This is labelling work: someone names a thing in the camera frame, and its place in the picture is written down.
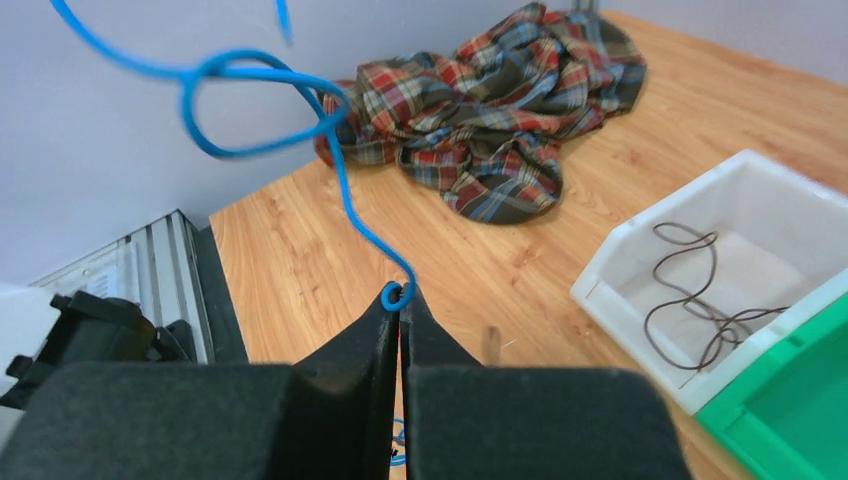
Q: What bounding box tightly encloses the brown cable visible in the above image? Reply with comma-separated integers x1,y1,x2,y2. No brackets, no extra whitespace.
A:
643,221,791,372

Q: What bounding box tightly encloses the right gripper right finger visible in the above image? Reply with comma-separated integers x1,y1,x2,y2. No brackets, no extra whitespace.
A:
399,290,691,480

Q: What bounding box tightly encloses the plaid flannel shirt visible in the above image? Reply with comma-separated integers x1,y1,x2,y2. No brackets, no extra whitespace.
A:
336,2,647,225

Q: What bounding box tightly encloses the green plastic bin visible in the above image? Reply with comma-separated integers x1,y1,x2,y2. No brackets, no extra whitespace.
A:
696,297,847,479

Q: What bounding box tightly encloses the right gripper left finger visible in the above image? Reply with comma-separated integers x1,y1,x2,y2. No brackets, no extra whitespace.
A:
1,302,398,479

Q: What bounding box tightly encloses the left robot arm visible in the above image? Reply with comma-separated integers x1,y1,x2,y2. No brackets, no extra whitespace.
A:
1,283,198,444

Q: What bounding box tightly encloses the white plastic bin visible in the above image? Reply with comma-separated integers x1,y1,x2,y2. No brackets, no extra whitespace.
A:
571,150,847,414

